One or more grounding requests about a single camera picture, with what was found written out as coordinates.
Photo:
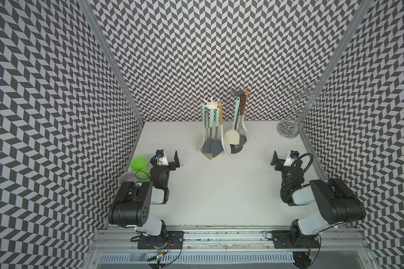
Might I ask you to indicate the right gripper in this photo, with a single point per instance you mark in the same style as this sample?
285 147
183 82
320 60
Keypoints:
279 162

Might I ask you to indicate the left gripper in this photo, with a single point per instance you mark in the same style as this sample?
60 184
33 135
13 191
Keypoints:
172 165

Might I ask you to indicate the grey spatula mint handle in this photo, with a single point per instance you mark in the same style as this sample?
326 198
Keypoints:
216 147

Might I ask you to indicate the grey turner mint handle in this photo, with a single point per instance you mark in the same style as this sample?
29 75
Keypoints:
209 120

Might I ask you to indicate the cream spatula wooden handle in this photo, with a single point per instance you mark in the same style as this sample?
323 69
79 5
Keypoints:
226 147

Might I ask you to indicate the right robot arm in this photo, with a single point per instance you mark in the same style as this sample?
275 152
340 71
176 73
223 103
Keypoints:
336 202

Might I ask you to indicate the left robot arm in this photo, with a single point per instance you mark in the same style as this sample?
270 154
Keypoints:
145 185

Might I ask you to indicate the dark grey utensil rack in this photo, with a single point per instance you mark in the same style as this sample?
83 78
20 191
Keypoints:
243 138

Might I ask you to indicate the cream utensil rack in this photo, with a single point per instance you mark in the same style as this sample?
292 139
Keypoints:
212 105

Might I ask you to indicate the green plastic goblet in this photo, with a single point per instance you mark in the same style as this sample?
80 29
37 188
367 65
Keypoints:
141 167

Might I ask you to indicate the grey ceramic mug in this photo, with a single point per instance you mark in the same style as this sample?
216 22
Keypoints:
128 176

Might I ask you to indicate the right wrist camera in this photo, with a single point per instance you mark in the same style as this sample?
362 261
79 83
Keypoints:
291 158

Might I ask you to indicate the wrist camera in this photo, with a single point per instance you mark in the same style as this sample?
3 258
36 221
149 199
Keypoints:
291 158
160 158

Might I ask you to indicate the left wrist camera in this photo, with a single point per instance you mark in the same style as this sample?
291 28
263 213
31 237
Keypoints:
160 158

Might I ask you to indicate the cream turner mint handle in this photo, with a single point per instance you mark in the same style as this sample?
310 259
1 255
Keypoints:
232 136

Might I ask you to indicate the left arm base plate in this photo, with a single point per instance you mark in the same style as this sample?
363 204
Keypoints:
170 240

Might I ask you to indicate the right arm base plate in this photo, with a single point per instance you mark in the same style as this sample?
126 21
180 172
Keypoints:
283 239

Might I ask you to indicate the aluminium front rail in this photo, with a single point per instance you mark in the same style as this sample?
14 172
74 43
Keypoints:
230 246

